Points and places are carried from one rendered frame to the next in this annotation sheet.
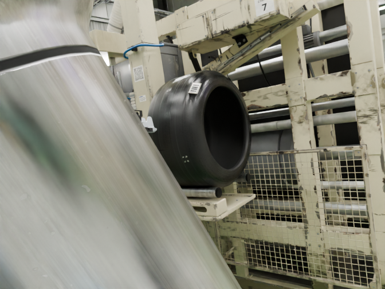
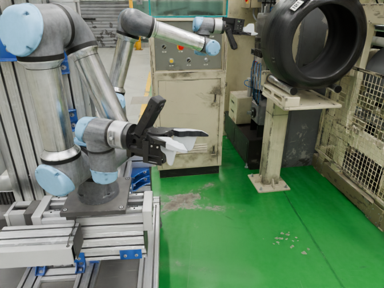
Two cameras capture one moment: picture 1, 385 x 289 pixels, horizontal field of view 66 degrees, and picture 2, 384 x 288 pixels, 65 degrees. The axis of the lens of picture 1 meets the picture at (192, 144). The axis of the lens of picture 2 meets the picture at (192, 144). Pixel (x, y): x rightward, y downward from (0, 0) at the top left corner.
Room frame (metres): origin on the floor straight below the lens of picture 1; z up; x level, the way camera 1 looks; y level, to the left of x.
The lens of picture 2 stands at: (-0.40, -0.81, 1.37)
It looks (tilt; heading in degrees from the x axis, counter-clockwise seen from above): 25 degrees down; 43
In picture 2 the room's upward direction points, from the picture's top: straight up
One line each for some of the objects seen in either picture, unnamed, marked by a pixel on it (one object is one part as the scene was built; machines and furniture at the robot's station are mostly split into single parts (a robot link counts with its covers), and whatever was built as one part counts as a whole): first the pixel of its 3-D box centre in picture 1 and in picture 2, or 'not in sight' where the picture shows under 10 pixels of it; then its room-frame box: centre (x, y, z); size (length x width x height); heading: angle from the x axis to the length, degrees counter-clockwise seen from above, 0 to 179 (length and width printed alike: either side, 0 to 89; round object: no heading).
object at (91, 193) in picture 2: not in sight; (96, 181); (0.07, 0.09, 0.77); 0.15 x 0.15 x 0.10
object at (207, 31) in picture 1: (232, 23); not in sight; (1.64, -0.31, 1.71); 0.61 x 0.25 x 0.15; 52
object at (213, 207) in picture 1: (189, 204); (279, 94); (1.37, 0.06, 0.83); 0.36 x 0.09 x 0.06; 52
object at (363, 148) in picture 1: (279, 214); (363, 130); (1.60, -0.41, 0.65); 0.90 x 0.02 x 0.70; 52
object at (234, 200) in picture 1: (207, 203); (299, 99); (1.48, -0.03, 0.80); 0.37 x 0.36 x 0.02; 142
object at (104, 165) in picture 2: not in sight; (106, 160); (0.02, -0.09, 0.94); 0.11 x 0.08 x 0.11; 21
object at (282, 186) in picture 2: not in sight; (268, 180); (1.63, 0.18, 0.02); 0.27 x 0.27 x 0.04; 52
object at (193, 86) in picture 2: not in sight; (186, 99); (1.38, 0.89, 0.63); 0.56 x 0.41 x 1.27; 142
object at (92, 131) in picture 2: not in sight; (98, 132); (0.00, -0.09, 1.04); 0.11 x 0.08 x 0.09; 111
